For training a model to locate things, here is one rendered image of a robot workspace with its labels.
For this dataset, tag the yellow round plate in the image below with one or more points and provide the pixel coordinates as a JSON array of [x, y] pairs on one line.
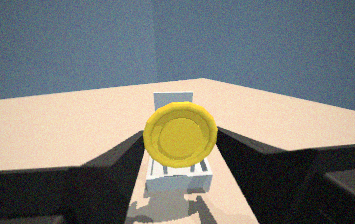
[[180, 134]]

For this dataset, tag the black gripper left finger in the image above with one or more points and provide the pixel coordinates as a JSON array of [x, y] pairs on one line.
[[98, 191]]

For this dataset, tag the white dish rack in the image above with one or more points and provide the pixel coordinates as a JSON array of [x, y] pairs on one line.
[[163, 178]]

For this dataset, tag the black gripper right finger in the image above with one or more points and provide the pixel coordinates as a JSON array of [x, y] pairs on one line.
[[273, 180]]

